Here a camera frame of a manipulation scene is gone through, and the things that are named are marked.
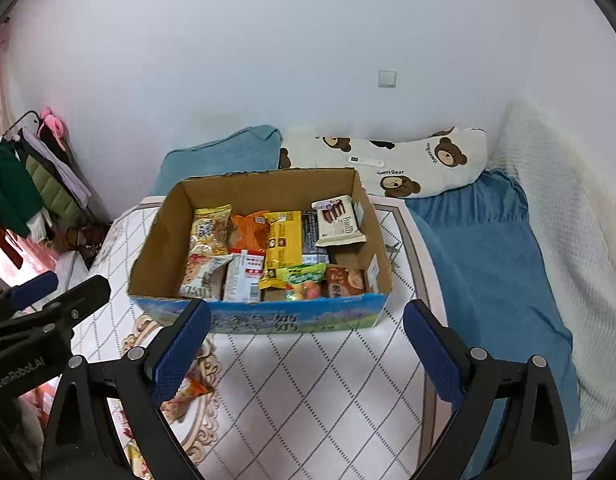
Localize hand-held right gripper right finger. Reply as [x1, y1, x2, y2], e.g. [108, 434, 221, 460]
[403, 299, 573, 480]

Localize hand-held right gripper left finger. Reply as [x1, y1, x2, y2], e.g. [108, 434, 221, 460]
[40, 299, 212, 480]

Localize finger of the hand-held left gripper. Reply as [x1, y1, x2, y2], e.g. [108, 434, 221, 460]
[0, 275, 112, 342]
[0, 270, 59, 323]

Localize silver striped snack packet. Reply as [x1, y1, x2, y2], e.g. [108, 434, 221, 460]
[178, 253, 233, 302]

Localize white packet with red label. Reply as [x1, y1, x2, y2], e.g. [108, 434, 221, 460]
[222, 248, 266, 304]

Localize brown snack packet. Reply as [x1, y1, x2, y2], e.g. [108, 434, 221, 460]
[324, 265, 366, 299]

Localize yellow biscuit packet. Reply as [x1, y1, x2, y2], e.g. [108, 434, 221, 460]
[189, 204, 233, 257]

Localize cardboard box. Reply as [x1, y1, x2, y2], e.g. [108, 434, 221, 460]
[128, 167, 393, 335]

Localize plain orange snack packet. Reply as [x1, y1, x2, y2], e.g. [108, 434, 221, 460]
[228, 211, 270, 252]

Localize green candy packet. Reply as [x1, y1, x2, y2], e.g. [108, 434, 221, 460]
[275, 262, 329, 302]

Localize large yellow snack packet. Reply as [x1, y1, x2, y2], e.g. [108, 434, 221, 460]
[258, 210, 303, 290]

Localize white chocolate stick packet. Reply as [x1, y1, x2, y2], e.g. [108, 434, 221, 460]
[311, 195, 367, 247]

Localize black snack packet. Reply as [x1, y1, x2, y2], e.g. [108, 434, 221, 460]
[300, 210, 331, 266]

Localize orange panda snack packet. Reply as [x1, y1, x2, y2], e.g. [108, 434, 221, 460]
[160, 370, 211, 423]

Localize dark red garment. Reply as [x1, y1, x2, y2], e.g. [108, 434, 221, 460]
[0, 200, 24, 271]

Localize brown sandals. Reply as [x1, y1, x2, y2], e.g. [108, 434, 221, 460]
[65, 222, 109, 256]

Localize red panda snack packet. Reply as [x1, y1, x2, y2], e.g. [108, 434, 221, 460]
[113, 405, 134, 436]

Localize blue bedsheet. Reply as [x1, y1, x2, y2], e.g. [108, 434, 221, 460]
[405, 167, 581, 480]

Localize olive green padded vest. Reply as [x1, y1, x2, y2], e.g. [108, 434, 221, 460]
[25, 155, 69, 221]

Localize dark green garment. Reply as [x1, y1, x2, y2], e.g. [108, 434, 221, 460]
[0, 142, 44, 236]

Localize clothes rack with garments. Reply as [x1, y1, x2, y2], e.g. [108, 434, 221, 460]
[18, 130, 91, 206]

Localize white quilted bed cover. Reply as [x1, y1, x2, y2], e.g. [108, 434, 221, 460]
[70, 195, 451, 480]

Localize white bear print pillow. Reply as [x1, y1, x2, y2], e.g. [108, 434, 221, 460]
[279, 126, 488, 200]

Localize white knitted blanket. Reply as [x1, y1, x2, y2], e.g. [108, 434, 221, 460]
[488, 97, 616, 441]

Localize blue pillow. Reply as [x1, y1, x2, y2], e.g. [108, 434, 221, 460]
[149, 125, 283, 198]

